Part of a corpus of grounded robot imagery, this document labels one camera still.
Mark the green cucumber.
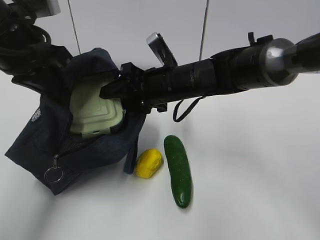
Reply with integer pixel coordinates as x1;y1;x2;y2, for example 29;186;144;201
163;135;193;209

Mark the yellow lemon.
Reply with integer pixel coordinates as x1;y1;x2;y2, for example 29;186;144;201
134;148;163;179

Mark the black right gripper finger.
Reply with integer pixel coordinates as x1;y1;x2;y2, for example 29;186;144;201
100;78;130;99

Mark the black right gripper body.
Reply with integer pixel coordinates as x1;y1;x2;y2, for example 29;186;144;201
121;62;217;114

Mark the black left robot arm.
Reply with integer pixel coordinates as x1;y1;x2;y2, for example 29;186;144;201
0;0;73;100

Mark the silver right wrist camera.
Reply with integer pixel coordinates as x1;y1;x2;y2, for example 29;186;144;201
146;32;178;67

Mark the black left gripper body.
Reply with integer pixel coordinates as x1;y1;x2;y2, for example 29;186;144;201
11;45;73;99

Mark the green lidded glass lunch box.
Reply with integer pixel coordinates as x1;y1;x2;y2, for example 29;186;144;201
69;73;124;139

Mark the navy blue fabric lunch bag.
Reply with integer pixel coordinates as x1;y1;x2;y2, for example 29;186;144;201
5;48;146;195

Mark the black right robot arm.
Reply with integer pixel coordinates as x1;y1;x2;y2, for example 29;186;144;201
100;33;320;111

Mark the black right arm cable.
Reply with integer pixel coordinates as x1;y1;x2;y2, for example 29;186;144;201
172;96;206;123

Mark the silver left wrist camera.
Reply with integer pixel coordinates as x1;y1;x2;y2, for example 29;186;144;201
33;0;61;18

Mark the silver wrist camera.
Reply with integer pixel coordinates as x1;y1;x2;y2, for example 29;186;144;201
146;32;178;67
33;0;61;18

